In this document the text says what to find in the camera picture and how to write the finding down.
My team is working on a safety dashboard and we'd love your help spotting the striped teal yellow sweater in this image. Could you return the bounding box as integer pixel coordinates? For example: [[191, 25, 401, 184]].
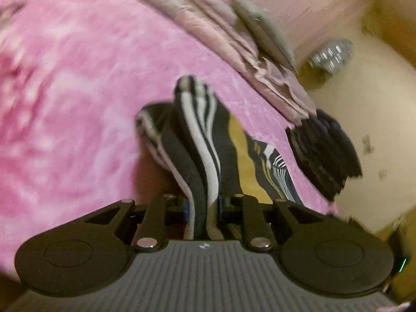
[[135, 75, 302, 240]]

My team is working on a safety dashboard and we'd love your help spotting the pink floral bed sheet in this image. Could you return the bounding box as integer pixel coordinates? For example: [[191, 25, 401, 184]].
[[1, 0, 336, 278]]

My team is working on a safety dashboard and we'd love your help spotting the pink curtain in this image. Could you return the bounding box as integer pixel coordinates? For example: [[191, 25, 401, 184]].
[[249, 0, 374, 63]]

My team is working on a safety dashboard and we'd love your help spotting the stack of dark folded clothes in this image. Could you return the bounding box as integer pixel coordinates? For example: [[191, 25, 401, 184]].
[[285, 108, 362, 202]]

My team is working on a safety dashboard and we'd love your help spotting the silver patterned bag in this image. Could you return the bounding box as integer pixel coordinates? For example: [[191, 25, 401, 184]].
[[307, 39, 353, 75]]

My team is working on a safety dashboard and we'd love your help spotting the folded mauve quilt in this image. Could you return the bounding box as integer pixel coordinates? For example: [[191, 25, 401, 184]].
[[145, 0, 317, 125]]

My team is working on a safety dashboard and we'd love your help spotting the grey green pillow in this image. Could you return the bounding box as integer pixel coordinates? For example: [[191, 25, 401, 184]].
[[231, 0, 297, 73]]

